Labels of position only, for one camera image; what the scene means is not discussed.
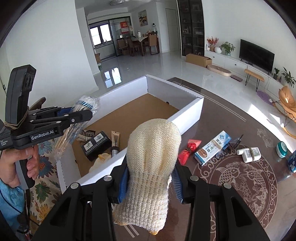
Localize cotton swab pack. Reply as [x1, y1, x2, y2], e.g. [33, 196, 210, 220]
[53, 95, 100, 161]

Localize cream knitted work gloves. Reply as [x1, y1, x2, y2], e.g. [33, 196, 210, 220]
[113, 118, 182, 235]

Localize person's left hand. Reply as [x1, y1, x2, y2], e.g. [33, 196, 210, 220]
[0, 145, 40, 188]

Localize blue white medicine box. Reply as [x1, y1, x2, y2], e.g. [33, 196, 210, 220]
[194, 131, 231, 166]

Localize red plastic bag bundle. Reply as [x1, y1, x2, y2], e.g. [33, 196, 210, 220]
[178, 139, 202, 166]

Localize white cardboard storage box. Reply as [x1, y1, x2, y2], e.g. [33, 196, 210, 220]
[57, 75, 204, 192]

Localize black packaged box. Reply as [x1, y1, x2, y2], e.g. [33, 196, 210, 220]
[81, 131, 112, 162]

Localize beige cosmetic tube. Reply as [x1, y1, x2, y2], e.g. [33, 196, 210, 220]
[111, 131, 120, 157]

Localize black eyeglasses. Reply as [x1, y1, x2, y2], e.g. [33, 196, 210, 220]
[216, 135, 243, 158]

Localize white flat bottle with band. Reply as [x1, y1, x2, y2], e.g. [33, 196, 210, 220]
[236, 147, 261, 163]

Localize teal white round container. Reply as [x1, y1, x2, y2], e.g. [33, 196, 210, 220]
[275, 141, 288, 158]

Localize oval wooden cat scratcher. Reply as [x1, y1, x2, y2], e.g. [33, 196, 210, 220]
[207, 64, 232, 77]

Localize blue patterned tall canister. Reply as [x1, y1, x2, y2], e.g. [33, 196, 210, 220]
[287, 150, 296, 173]

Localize brown cardboard box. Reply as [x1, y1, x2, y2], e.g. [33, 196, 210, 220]
[186, 53, 212, 68]

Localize wooden bench black legs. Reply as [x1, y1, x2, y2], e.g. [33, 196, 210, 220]
[244, 69, 265, 91]

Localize white tv cabinet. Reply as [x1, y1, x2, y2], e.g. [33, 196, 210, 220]
[205, 51, 284, 95]

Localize orange rocking lounge chair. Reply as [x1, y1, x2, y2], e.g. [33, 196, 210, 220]
[269, 86, 295, 139]

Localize green potted plant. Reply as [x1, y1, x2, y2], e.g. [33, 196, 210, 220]
[220, 41, 235, 56]

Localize red flowers in vase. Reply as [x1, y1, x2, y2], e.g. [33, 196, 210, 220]
[207, 37, 219, 52]

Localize black television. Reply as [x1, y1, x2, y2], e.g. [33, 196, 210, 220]
[239, 39, 275, 73]

